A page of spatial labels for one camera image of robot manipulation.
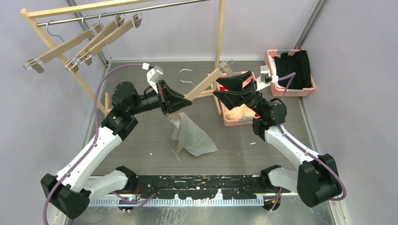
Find wooden hanger of red underwear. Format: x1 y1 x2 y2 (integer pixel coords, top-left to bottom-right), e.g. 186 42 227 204
65 15 134 73

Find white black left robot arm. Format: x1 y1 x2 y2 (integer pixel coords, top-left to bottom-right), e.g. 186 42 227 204
40 80 192 225

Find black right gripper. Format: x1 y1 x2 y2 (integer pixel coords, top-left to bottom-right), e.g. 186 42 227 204
213 71 268 118

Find wooden hanger of beige underwear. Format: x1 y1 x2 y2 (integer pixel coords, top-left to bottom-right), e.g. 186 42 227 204
76 13 143 65

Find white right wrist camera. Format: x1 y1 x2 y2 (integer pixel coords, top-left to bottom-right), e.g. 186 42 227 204
255 65 279 91

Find wooden clothes rack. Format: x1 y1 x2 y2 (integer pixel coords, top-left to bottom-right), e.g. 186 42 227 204
20 0 226 115

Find empty wooden clip hanger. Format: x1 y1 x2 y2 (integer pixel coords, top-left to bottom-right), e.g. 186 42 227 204
23 23 100 74

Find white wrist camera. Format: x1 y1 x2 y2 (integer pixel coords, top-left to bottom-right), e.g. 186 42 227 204
255 65 279 91
142 63 163 93

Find grey striped underwear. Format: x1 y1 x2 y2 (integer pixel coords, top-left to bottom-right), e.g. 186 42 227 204
168 112 218 157

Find black clothes in basket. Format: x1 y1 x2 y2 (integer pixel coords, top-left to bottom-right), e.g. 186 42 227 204
274 50 312 90

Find beige underwear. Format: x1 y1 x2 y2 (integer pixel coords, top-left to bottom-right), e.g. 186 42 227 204
225 104 256 120

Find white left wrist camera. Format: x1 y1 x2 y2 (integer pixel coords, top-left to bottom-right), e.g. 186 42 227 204
142 63 163 93

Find far pink basket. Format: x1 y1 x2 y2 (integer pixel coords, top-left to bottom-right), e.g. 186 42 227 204
265 49 316 97

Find wooden hanger of striped underwear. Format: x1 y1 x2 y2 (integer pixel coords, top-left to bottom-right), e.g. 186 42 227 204
173 59 233 116

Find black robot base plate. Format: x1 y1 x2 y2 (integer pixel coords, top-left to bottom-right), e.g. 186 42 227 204
115 174 278 200

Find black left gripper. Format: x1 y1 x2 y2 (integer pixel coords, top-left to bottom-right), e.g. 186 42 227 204
129 80 191 116

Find pink basket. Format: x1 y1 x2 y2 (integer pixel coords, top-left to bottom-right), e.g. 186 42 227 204
217 73 253 127
265 49 316 97

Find near pink basket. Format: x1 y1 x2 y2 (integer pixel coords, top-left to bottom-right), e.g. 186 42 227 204
217 73 253 127

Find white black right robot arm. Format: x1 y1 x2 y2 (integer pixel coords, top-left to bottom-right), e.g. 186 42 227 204
213 71 347 208

